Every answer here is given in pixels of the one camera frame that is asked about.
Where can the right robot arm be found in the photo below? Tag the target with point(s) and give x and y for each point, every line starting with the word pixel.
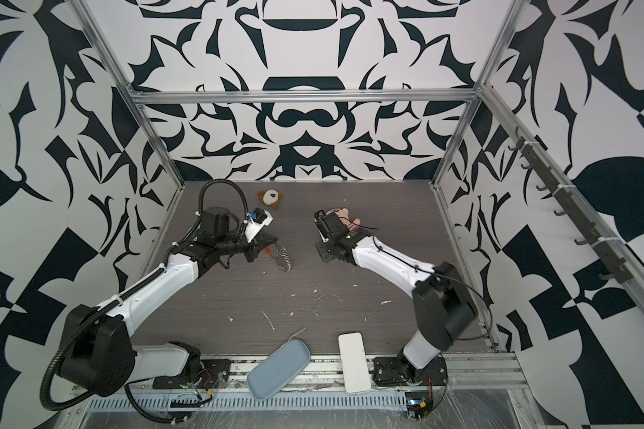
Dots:
pixel 443 304

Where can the pink plush doll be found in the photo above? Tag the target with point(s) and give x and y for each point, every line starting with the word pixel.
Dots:
pixel 349 217

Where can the metal keyring with chain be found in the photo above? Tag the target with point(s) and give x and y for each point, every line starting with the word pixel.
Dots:
pixel 281 257

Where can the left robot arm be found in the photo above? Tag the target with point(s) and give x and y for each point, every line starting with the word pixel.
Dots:
pixel 96 355

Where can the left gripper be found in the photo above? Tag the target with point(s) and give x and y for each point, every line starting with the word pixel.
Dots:
pixel 258 243

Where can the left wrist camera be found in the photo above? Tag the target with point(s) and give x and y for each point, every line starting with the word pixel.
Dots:
pixel 256 221

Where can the wall hook rack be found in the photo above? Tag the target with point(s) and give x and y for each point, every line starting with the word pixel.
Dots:
pixel 575 207

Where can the grey glasses case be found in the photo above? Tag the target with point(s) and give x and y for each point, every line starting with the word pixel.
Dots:
pixel 275 372

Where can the brown white plush toy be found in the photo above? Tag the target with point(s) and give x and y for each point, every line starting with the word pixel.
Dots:
pixel 270 197

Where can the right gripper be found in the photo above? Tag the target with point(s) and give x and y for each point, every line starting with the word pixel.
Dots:
pixel 322 246

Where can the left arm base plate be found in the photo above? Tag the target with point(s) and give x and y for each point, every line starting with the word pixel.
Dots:
pixel 206 374

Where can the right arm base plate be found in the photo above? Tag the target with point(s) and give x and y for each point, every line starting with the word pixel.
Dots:
pixel 398 371

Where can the white rectangular box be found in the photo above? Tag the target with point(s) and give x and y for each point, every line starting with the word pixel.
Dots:
pixel 356 375

